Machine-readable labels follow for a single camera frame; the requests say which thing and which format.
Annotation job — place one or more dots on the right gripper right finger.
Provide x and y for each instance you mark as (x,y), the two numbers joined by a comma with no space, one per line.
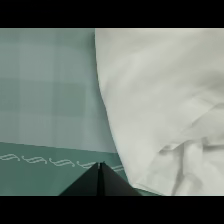
(115,185)

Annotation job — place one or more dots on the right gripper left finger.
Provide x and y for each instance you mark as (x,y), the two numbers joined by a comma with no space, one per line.
(85,185)

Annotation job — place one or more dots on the white garment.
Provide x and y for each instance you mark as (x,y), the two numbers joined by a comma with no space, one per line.
(160,100)

